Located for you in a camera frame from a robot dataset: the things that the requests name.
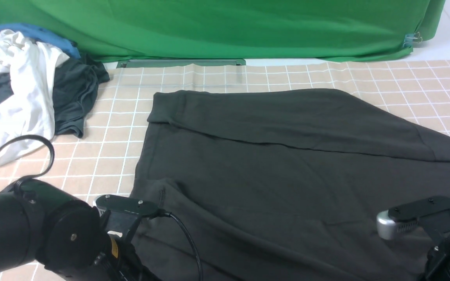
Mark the dark gray long-sleeve shirt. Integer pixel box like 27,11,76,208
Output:
131,89,450,281

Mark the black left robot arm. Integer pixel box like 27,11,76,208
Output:
0,180,158,281

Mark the green metal base bar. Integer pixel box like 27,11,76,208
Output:
116,59,246,69

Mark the beige checkered tablecloth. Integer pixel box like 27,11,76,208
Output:
0,59,450,281

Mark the dark gray crumpled garment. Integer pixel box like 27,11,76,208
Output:
0,55,110,138

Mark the green backdrop cloth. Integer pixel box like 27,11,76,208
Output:
0,0,445,62

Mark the white crumpled garment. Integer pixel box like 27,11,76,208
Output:
0,30,69,147

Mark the blue binder clip lower right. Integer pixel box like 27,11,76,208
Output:
402,32,423,48

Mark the blue garment in pile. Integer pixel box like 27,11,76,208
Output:
0,23,81,103

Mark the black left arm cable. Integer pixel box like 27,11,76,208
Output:
0,135,203,281

